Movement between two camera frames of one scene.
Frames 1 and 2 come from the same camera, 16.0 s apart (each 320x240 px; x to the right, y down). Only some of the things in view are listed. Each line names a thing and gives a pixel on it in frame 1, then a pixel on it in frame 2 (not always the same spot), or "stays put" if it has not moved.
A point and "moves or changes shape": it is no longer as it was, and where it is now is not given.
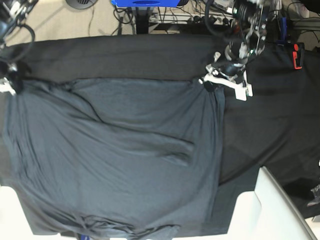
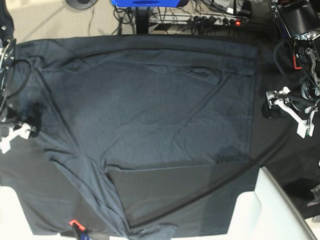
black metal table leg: [142, 14] stays put
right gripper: [229, 69] → [302, 110]
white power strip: [189, 18] stays put
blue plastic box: [145, 3] stays put
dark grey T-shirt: [117, 158] moves or changes shape
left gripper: [10, 80] → [23, 131]
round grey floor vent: [81, 4] stays put
